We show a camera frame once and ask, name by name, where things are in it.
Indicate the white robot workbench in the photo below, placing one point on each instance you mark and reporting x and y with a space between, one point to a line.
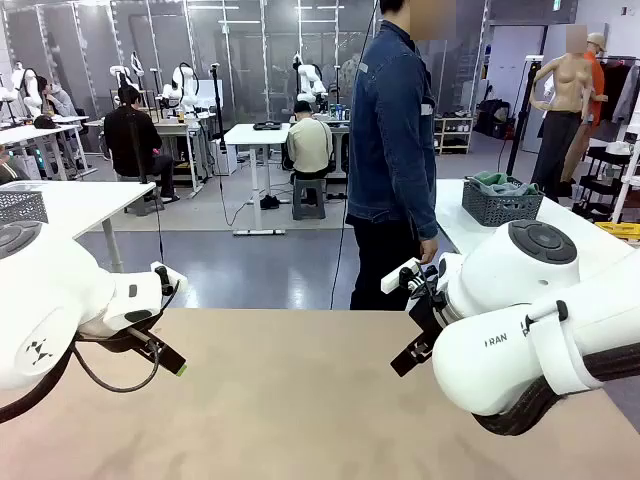
175 129

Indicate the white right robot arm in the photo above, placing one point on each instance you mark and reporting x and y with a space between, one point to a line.
525 280

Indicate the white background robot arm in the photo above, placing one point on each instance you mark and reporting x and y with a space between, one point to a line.
307 75
31 90
120 71
186 87

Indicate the black flat device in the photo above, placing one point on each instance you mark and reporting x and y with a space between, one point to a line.
270 126

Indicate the wooden shoe rack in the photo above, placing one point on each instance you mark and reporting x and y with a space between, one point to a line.
455 135

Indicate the grey plastic lattice basket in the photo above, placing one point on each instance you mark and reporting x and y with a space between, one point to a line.
495 210
22 206

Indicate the white hat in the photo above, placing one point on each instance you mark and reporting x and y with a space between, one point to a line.
619 148

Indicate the black pole stand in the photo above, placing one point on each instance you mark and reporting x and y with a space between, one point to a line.
218 110

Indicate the black sneaker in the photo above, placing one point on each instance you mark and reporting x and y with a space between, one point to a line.
270 202

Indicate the black tripod with white box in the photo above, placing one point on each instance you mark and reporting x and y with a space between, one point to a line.
520 120

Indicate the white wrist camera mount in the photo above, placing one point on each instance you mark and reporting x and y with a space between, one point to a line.
395 280
172 280

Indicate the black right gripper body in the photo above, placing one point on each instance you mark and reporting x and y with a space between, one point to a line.
430 317

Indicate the seated person in grey hoodie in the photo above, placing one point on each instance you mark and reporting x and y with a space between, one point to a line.
60 102

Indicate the black bags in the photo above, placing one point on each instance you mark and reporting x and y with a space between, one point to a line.
492 117

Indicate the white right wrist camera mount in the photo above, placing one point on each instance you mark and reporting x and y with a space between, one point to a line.
395 280

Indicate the bare mannequin with black trousers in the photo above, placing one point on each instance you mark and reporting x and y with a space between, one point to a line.
562 85

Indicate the white standing desk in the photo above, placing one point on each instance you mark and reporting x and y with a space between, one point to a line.
257 135

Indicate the seated person in beige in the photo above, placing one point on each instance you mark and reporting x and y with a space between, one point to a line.
307 145

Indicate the white side table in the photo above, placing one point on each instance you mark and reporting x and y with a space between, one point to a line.
90 205
570 210

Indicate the person in denim jacket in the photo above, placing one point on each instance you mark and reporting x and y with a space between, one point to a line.
390 150

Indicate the mannequin with orange shirt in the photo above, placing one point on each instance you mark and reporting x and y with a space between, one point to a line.
596 75

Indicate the rack with dark garments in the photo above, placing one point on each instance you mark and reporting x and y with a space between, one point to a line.
617 85

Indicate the large yellow crate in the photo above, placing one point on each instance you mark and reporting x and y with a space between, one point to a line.
620 231

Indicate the grey plastic stool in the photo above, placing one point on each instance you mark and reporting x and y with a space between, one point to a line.
308 197

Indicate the black cap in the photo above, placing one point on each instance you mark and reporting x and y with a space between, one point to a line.
45 121

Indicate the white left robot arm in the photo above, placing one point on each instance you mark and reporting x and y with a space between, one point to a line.
50 300

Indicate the person's right forearm denim sleeve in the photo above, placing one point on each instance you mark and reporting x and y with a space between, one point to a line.
425 215

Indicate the black shelf cart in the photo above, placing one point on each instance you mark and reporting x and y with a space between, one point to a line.
607 186

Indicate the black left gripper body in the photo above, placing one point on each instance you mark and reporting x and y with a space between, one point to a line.
120 336

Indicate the white office desk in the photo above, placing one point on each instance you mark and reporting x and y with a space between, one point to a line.
30 134

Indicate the person's right hand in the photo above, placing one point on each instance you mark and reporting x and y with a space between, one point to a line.
429 251

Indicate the seated person in black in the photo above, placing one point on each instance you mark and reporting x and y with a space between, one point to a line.
127 140

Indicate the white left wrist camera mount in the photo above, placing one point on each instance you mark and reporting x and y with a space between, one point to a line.
172 280

